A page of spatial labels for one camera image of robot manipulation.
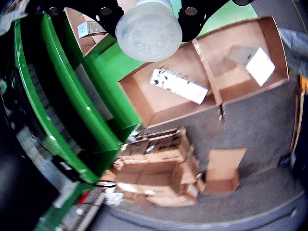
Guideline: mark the green metal shelf unit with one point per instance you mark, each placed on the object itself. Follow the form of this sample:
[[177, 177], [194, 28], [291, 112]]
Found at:
[[60, 72]]

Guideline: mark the tall plain white carton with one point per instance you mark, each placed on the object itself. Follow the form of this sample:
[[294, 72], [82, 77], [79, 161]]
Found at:
[[260, 66]]

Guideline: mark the crumpled white paper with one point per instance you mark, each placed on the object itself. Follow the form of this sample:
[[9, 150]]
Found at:
[[113, 197]]

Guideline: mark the small open cardboard box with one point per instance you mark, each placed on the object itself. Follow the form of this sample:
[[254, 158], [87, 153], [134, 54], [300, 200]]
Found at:
[[223, 173]]

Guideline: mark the cardboard box black print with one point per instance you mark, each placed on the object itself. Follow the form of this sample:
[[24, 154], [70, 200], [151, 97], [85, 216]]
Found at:
[[163, 146]]

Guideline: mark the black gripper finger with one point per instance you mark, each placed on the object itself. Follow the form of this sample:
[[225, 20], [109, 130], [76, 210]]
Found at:
[[96, 9], [197, 19]]

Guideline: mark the long plain cardboard box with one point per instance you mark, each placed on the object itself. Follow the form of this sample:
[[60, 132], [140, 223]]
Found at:
[[149, 178]]

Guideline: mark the white bottle teal label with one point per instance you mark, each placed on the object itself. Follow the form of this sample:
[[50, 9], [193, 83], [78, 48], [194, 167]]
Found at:
[[149, 33]]

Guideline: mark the white carton black spots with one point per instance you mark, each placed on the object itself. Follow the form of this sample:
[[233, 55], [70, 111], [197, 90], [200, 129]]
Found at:
[[178, 85]]

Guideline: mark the grey card sheet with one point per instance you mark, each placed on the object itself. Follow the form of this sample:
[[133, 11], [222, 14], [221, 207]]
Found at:
[[96, 91]]

